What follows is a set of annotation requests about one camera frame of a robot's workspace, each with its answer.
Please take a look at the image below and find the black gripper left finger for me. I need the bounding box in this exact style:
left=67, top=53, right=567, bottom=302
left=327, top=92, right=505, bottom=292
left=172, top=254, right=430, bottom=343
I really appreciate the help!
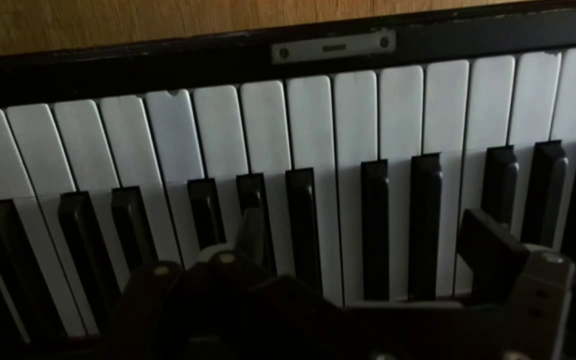
left=235, top=207, right=268, bottom=268

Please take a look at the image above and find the black piano key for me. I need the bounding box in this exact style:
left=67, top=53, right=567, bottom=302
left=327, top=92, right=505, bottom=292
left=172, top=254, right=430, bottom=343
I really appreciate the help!
left=235, top=172, right=279, bottom=275

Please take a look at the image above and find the silver piano name plate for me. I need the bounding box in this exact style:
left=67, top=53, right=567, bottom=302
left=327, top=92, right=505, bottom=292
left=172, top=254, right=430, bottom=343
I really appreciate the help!
left=270, top=26, right=399, bottom=67

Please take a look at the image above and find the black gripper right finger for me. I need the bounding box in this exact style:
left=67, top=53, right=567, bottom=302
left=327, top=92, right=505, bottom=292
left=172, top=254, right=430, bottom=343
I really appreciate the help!
left=457, top=207, right=576, bottom=360

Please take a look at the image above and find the black upright piano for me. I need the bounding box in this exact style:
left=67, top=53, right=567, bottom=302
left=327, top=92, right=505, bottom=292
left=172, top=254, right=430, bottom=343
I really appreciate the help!
left=0, top=0, right=576, bottom=360

